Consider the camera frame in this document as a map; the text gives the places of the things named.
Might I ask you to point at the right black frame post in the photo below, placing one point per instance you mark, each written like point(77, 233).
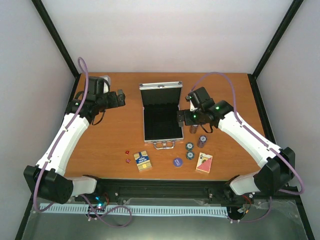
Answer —
point(284, 24)

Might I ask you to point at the aluminium poker case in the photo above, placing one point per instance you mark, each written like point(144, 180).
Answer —
point(160, 104)

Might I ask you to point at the light blue cable duct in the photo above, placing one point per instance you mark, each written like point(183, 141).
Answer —
point(145, 210)

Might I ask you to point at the red playing card deck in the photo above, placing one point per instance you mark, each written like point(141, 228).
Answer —
point(204, 163)

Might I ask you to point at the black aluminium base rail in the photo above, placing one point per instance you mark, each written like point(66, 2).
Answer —
point(212, 192)

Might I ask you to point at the purple dealer button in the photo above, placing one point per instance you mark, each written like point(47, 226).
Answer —
point(177, 162)

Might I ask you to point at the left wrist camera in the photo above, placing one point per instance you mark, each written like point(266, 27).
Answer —
point(98, 85)

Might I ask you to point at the teal poker chip stack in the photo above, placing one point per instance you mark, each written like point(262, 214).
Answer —
point(190, 155)
point(189, 146)

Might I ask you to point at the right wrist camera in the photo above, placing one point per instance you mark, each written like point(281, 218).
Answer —
point(199, 99)

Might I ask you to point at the left black frame post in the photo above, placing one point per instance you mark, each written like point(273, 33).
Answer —
point(44, 15)

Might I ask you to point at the brown poker chip stack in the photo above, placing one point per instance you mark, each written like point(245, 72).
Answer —
point(193, 129)

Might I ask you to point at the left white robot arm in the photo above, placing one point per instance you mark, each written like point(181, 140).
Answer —
point(47, 178)

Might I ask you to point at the purple poker chip stack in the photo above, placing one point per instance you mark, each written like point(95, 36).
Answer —
point(202, 141)

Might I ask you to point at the electronics board with led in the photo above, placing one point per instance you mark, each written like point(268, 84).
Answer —
point(100, 203)

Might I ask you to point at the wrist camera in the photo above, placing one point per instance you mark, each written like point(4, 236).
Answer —
point(98, 85)
point(199, 99)

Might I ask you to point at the blue playing card box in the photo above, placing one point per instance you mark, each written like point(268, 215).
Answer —
point(142, 160)

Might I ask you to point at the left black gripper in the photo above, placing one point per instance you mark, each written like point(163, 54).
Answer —
point(115, 102)

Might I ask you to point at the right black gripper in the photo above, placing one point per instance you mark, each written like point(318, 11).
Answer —
point(188, 121)

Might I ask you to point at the black frame post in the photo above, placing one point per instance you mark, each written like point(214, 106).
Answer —
point(44, 15)
point(284, 24)

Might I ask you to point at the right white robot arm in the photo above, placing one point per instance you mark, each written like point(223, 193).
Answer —
point(276, 164)

